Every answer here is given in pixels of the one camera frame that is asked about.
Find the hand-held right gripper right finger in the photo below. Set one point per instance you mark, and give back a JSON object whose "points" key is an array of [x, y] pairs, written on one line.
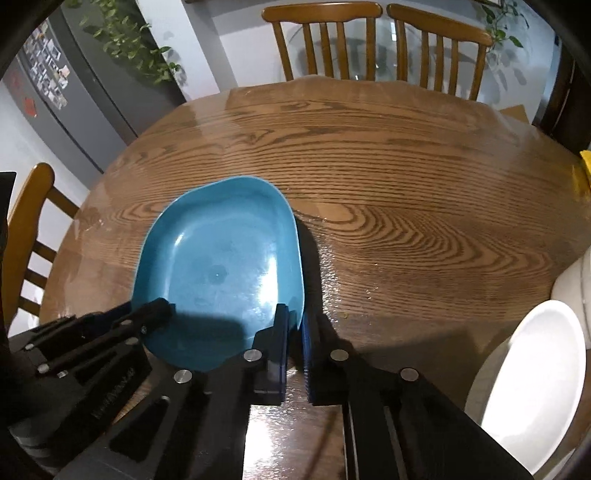
{"points": [[310, 364]]}

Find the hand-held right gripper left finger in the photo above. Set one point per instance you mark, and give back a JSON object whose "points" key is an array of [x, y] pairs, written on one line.
{"points": [[279, 353]]}

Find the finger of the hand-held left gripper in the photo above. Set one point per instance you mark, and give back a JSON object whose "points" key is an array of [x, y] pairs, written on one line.
{"points": [[147, 316], [69, 325]]}

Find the blue plate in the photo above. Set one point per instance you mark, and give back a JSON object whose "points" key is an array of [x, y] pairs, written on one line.
{"points": [[221, 272]]}

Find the large white round plate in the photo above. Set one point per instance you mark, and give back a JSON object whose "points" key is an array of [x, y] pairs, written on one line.
{"points": [[531, 383]]}

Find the white bowl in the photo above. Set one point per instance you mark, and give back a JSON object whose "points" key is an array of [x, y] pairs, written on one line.
{"points": [[572, 286]]}

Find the wooden chair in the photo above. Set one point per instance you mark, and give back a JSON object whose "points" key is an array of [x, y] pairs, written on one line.
{"points": [[438, 50], [32, 240], [318, 37]]}

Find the grey refrigerator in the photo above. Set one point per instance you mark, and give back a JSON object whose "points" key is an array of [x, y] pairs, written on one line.
{"points": [[87, 92]]}

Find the cluster of fridge photos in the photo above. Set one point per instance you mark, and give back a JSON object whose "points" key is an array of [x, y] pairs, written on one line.
{"points": [[46, 69]]}

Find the green trailing plant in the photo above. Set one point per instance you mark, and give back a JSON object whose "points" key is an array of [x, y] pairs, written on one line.
{"points": [[124, 41]]}

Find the yellow snack packet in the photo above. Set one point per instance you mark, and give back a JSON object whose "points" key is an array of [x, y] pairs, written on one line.
{"points": [[585, 166]]}

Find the dark wooden cabinet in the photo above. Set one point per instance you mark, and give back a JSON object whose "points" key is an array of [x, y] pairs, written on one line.
{"points": [[561, 101]]}

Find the green leafy plant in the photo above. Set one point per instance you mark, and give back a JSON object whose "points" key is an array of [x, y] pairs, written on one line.
{"points": [[501, 23]]}

